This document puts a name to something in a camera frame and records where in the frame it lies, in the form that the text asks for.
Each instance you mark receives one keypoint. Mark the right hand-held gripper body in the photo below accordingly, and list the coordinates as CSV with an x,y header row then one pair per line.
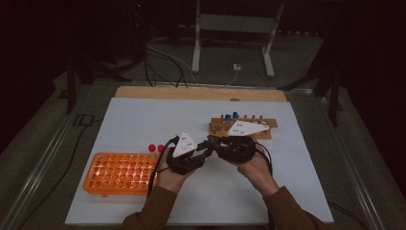
x,y
242,127

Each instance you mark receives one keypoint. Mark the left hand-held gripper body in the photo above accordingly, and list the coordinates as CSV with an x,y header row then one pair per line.
x,y
185,145

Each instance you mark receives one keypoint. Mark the wooden test tube rack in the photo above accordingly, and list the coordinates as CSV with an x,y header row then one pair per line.
x,y
218,127

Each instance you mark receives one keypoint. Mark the blue capped test tube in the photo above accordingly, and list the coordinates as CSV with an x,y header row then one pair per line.
x,y
227,117
235,115

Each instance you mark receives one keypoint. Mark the red capped test tube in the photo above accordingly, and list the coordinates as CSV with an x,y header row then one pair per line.
x,y
160,148
152,148

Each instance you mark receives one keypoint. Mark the orange plastic tube rack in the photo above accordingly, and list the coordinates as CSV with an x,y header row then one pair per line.
x,y
118,174

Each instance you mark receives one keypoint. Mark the person's left hand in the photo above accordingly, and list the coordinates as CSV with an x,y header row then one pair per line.
x,y
170,180

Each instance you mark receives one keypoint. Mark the person's right hand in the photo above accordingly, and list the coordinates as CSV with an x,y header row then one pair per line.
x,y
255,174

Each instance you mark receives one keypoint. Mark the wooden table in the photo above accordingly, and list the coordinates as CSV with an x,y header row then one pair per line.
x,y
191,93

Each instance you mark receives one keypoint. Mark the white table mat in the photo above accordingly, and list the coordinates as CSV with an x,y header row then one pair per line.
x,y
134,127

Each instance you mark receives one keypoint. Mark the white plug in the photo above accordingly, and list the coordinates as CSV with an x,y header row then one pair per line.
x,y
236,67

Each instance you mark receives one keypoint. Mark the white metal stand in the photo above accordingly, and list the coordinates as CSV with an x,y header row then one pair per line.
x,y
195,48

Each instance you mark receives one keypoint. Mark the black tripod stand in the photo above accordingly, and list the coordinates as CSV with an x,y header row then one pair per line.
x,y
334,102
71,89

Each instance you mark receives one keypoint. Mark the dark equipment with red light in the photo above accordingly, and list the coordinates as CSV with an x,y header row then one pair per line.
x,y
139,19

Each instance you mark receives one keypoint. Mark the metal frame rail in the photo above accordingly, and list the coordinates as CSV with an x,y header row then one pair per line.
x,y
44,163
350,166

